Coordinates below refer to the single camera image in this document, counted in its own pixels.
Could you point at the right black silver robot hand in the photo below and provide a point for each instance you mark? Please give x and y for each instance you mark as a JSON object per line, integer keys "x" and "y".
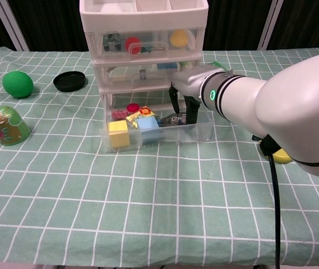
{"x": 193, "y": 81}

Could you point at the clear drawer with yellow cube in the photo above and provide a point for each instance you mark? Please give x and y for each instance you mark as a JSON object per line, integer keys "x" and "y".
{"x": 193, "y": 133}

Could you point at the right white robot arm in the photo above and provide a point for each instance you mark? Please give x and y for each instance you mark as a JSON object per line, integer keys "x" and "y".
{"x": 288, "y": 106}

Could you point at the clear drawer with red ball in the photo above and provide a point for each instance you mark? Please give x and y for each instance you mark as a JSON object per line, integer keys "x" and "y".
{"x": 159, "y": 53}

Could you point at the yellow round object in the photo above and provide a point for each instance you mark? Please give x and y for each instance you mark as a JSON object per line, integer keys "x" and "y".
{"x": 179, "y": 38}

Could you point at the dark teal object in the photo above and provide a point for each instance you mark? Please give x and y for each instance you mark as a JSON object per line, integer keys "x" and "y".
{"x": 146, "y": 50}

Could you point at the clear drawer with dice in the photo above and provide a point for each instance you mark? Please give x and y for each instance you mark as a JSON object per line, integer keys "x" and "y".
{"x": 122, "y": 78}

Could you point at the white green small bottle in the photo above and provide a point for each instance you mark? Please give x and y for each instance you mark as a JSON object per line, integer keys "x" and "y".
{"x": 185, "y": 65}

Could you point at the green tea packet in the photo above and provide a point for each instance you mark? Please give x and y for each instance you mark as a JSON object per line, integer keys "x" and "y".
{"x": 217, "y": 65}

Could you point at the blue flat block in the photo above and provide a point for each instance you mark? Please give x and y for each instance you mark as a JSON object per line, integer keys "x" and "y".
{"x": 167, "y": 66}

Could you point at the dark snack packet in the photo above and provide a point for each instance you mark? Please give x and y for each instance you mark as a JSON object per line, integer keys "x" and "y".
{"x": 173, "y": 120}

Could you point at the white dice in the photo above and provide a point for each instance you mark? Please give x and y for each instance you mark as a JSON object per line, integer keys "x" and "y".
{"x": 142, "y": 74}

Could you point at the light blue block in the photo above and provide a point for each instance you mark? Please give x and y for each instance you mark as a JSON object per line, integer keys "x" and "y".
{"x": 148, "y": 124}

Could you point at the red round cap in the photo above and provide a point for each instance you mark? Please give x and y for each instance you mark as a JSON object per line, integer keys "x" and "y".
{"x": 133, "y": 107}

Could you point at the yellow red snack packet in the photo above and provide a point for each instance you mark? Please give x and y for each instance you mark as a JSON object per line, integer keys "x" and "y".
{"x": 136, "y": 116}

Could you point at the red ball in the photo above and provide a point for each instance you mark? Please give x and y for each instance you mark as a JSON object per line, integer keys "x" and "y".
{"x": 132, "y": 43}

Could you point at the red block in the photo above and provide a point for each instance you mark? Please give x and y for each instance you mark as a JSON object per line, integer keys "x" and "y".
{"x": 119, "y": 115}

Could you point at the dark printed cube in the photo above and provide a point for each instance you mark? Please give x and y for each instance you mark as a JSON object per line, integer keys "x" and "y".
{"x": 111, "y": 40}

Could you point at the yellow cube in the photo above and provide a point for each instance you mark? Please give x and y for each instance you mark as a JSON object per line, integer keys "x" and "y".
{"x": 118, "y": 134}

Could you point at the black round lid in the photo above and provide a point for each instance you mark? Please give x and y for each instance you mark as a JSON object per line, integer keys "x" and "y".
{"x": 69, "y": 81}

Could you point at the black curtain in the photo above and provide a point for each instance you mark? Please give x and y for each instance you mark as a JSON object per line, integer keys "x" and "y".
{"x": 52, "y": 22}

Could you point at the green egg-shaped ball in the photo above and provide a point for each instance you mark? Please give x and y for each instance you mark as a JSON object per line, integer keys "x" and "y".
{"x": 17, "y": 84}

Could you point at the green gold nesting doll half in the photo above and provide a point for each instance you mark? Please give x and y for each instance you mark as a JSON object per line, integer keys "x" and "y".
{"x": 8, "y": 127}

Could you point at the white plastic drawer cabinet frame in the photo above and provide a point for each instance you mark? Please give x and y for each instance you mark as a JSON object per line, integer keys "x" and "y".
{"x": 142, "y": 16}

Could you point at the white frame post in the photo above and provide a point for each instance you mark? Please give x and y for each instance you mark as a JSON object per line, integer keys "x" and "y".
{"x": 270, "y": 25}
{"x": 12, "y": 25}

